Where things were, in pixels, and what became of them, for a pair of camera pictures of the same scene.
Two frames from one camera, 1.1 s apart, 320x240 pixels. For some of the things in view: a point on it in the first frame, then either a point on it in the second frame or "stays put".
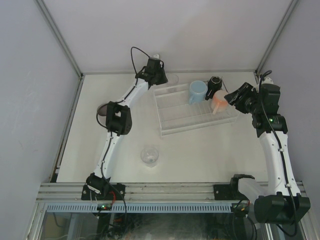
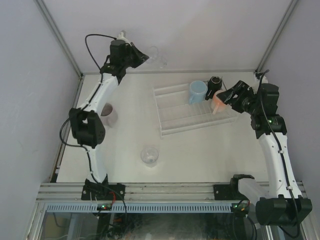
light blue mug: (198, 91) stays put
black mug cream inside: (214, 84) stays put
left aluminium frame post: (81, 74) stays put
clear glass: (173, 79) → (156, 58)
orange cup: (219, 101) stays put
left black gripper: (160, 78) → (133, 55)
